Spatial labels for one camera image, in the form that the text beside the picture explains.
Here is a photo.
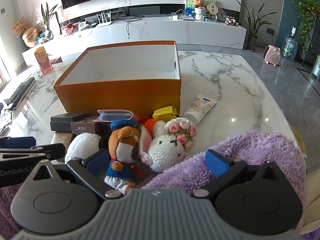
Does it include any white router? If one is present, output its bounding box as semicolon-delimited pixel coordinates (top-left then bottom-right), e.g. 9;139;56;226
96;11;112;28

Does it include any beige seat cushion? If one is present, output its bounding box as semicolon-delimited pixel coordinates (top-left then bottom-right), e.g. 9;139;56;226
300;170;320;233

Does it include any teddy bear in pot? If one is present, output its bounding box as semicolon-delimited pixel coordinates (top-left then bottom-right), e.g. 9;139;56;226
194;7;207;21

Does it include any red gift box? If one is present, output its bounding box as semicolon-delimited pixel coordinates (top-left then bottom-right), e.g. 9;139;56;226
61;22;80;37

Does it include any white marble tv cabinet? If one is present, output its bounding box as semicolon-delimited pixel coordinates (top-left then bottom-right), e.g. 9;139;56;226
21;17;247;67

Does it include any brown box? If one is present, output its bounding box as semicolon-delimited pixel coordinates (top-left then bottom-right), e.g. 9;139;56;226
71;120;112;143

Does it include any dried flower bunch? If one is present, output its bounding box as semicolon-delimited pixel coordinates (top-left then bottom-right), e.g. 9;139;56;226
11;19;29;34

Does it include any white charger with cables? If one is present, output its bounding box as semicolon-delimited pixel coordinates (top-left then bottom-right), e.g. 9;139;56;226
164;9;185;20

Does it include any white round plush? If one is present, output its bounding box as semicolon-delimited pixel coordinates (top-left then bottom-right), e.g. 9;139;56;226
64;132;102;164

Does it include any long-leaf potted plant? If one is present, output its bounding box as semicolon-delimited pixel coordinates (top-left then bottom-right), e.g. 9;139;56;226
237;0;278;50

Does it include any black and white figurine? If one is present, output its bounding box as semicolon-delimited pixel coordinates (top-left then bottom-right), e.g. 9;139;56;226
225;17;242;27

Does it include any orange and red drink carton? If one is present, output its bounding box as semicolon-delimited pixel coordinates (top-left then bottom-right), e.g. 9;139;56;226
34;46;53;75

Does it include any hand cream tube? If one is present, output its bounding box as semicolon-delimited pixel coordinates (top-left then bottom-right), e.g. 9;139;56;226
182;94;217;124

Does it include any pink card album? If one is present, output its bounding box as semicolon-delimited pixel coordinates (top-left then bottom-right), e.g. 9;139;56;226
97;109;140;123

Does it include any silver trash can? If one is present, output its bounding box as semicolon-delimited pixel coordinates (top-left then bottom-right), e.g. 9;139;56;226
310;55;320;80

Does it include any black hanging cable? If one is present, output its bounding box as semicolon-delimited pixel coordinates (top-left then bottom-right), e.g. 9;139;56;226
126;17;144;40

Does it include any purple fluffy blanket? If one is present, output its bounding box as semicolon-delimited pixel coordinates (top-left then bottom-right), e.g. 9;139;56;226
0;130;308;240

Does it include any orchid plant in vase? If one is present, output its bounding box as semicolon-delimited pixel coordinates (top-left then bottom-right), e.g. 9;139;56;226
40;2;59;40

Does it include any dark grey gift box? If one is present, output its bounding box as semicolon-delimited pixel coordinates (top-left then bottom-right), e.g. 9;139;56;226
50;113;89;132

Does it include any blue water jug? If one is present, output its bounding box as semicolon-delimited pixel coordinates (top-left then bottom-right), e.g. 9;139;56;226
282;26;298;62

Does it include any trailing pothos plant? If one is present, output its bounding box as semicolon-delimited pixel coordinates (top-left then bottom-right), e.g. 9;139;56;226
290;0;320;55

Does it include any pink space heater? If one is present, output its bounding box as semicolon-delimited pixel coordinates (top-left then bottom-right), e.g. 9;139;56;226
263;45;282;67

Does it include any tan flat box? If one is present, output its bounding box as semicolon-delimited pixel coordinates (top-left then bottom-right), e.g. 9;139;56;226
51;131;75;160

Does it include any crochet bunny with flowers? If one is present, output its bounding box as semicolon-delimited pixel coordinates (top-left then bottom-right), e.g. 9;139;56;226
139;117;198;173

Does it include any black remote control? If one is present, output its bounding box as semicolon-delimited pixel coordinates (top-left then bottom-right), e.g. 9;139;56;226
7;77;36;110

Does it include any green landscape painting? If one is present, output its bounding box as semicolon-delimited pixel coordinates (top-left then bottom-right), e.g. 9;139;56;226
184;0;216;15

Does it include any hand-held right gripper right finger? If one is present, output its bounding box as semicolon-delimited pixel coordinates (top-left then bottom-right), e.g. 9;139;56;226
192;149;293;201

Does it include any red panda plush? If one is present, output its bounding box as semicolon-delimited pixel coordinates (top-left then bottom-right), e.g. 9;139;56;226
104;120;140;195

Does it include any orange cardboard box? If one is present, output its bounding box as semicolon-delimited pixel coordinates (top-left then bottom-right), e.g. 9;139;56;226
53;40;182;115

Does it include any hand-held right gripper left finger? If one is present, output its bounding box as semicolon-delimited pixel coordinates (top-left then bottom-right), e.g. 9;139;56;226
24;149;124;201

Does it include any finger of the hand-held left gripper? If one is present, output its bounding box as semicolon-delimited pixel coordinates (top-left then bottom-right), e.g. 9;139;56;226
0;143;66;161
0;136;37;149

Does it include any gold round vase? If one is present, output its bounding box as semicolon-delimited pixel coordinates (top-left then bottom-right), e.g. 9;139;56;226
22;27;38;48

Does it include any yellow plush toy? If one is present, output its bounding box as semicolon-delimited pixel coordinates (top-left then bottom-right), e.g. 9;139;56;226
152;106;180;121

